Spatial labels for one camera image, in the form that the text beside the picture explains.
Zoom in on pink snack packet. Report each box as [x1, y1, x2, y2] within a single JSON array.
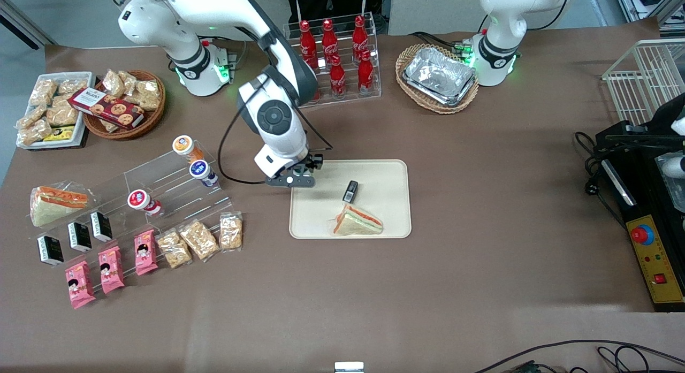
[[97, 245, 125, 295], [133, 229, 159, 277], [64, 260, 97, 310]]

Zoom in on white plastic bin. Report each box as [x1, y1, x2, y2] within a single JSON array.
[[16, 71, 97, 150]]

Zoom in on red lid gum bottle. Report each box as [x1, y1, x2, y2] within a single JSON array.
[[127, 189, 162, 216]]

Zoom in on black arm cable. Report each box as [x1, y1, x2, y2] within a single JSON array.
[[217, 76, 269, 186]]

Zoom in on yellow snack pack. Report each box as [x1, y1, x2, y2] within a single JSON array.
[[42, 125, 76, 143]]

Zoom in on round brown wicker basket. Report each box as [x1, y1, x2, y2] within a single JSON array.
[[82, 69, 167, 141]]

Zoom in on wrapped triangle sandwich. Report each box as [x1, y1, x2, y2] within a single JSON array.
[[29, 185, 90, 228], [329, 203, 385, 237]]

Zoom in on aluminium foil tray stack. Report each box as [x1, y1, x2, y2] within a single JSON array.
[[402, 47, 477, 108]]

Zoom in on clear acrylic bottle rack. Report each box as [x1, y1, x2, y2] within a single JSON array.
[[282, 12, 382, 110]]

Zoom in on blue lid gum bottle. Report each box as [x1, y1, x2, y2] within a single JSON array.
[[189, 159, 219, 188]]

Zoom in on white wire basket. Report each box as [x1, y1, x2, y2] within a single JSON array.
[[602, 39, 685, 128]]

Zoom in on orange lid gum bottle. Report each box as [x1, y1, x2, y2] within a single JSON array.
[[172, 135, 206, 164]]

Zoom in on oval light wicker basket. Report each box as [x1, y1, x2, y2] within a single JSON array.
[[395, 43, 480, 115]]

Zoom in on clear nut bar packet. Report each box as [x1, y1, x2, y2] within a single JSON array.
[[219, 211, 244, 252], [156, 229, 193, 270], [179, 218, 220, 263]]

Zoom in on black machine cable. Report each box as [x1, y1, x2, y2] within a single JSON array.
[[575, 131, 628, 230]]

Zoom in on red cookie box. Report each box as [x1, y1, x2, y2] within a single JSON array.
[[67, 87, 146, 131]]

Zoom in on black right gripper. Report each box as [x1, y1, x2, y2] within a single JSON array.
[[265, 154, 325, 189]]

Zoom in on metal frame rack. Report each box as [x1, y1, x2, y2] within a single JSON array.
[[612, 0, 685, 32]]

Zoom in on black control machine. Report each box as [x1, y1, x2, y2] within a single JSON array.
[[594, 92, 685, 313]]

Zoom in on beige plastic tray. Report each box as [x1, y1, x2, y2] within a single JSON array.
[[289, 159, 413, 240]]

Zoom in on red emergency stop button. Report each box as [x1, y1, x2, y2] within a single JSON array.
[[631, 223, 655, 247]]

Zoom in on black base cable bundle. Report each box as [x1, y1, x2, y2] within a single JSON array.
[[409, 31, 473, 57]]

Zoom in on black floor cables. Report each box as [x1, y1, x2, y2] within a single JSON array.
[[473, 339, 685, 373]]

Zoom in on clear acrylic stepped shelf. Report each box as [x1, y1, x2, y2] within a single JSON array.
[[27, 143, 245, 305]]

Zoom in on black snack box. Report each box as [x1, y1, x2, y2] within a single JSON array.
[[67, 221, 93, 253], [89, 211, 113, 242], [36, 234, 65, 267]]

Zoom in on clear nut snack bag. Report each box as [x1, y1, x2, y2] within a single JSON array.
[[18, 118, 55, 147], [118, 70, 139, 95], [45, 97, 81, 128], [57, 78, 89, 96], [29, 79, 58, 107], [16, 104, 49, 131], [128, 80, 162, 111], [102, 69, 126, 98]]

